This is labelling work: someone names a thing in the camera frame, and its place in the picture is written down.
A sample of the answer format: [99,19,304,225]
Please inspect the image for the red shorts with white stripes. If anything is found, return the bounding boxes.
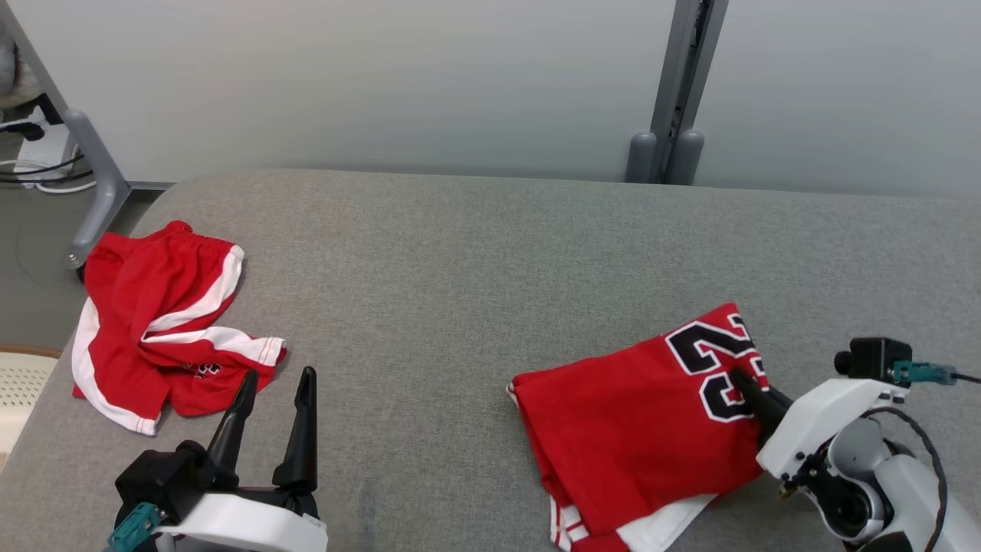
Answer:
[71,220,288,436]

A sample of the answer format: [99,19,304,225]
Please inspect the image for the cream perforated laundry basket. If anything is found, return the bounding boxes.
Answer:
[0,345,62,455]

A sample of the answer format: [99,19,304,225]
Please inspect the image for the teal right camera connector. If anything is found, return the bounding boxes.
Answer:
[891,360,959,386]

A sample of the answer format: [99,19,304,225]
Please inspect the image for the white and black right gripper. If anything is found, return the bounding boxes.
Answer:
[730,368,910,481]

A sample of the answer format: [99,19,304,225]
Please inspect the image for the grey metal partition post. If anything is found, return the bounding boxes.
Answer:
[625,0,730,186]

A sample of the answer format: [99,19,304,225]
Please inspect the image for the white floor cable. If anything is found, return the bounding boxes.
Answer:
[0,157,99,194]

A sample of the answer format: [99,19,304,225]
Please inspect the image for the teal left camera connector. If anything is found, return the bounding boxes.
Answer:
[106,502,163,552]

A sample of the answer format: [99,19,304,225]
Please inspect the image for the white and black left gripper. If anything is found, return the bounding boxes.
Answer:
[156,366,330,552]

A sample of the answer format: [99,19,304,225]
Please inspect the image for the red jersey with white sleeves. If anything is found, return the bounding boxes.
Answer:
[506,303,771,552]

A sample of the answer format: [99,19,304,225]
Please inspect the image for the grey partition end leg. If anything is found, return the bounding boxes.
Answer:
[0,0,133,271]

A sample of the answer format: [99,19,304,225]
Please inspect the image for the white power strip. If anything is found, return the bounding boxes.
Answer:
[14,106,79,182]

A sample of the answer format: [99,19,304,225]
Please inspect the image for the white sneaker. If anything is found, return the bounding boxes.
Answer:
[0,31,43,110]

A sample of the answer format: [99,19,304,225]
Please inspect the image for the teal camera connector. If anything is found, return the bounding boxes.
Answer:
[106,502,163,552]
[891,360,959,386]

